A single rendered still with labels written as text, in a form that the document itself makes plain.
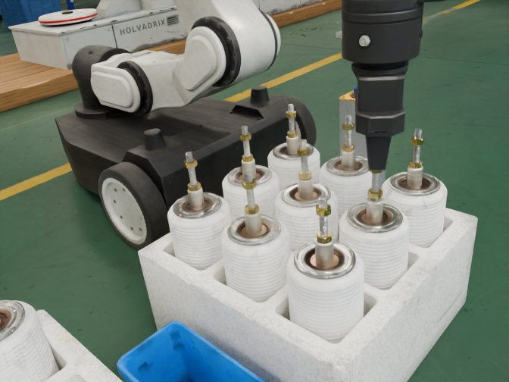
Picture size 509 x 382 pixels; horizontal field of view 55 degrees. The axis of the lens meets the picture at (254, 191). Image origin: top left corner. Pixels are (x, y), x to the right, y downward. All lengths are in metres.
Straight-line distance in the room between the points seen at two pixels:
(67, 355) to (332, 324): 0.33
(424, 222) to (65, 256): 0.79
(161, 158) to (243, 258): 0.47
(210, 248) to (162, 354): 0.17
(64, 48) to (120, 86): 1.37
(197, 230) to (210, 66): 0.40
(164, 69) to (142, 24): 1.68
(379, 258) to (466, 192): 0.66
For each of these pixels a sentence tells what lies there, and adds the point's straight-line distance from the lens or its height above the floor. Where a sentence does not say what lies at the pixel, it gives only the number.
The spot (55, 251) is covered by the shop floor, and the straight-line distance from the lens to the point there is 1.23.
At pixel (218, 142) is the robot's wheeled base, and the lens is 1.14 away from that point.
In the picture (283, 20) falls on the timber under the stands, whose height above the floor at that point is 0.04.
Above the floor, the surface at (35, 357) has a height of 0.21.
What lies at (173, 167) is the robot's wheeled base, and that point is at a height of 0.18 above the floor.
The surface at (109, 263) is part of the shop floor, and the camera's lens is 1.12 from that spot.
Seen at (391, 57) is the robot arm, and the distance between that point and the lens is 0.56.
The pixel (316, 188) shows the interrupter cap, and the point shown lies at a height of 0.25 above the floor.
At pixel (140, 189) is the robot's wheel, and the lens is 1.02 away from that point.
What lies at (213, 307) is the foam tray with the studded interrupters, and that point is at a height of 0.16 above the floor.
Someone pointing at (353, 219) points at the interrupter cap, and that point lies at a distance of 0.68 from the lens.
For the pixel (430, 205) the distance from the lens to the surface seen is 0.75.
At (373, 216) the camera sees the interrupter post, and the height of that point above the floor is 0.26.
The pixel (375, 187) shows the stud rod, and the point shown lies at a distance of 0.66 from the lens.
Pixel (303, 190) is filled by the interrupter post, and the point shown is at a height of 0.26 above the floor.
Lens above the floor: 0.62
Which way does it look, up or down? 28 degrees down
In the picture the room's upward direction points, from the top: 6 degrees counter-clockwise
